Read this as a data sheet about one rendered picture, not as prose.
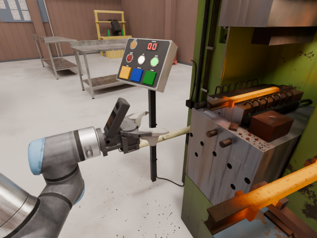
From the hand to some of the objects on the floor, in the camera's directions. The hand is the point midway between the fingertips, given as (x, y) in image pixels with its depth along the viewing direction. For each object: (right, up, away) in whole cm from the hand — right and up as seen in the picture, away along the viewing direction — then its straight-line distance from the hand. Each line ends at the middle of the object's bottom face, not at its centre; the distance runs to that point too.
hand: (158, 119), depth 58 cm
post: (-5, -57, +103) cm, 118 cm away
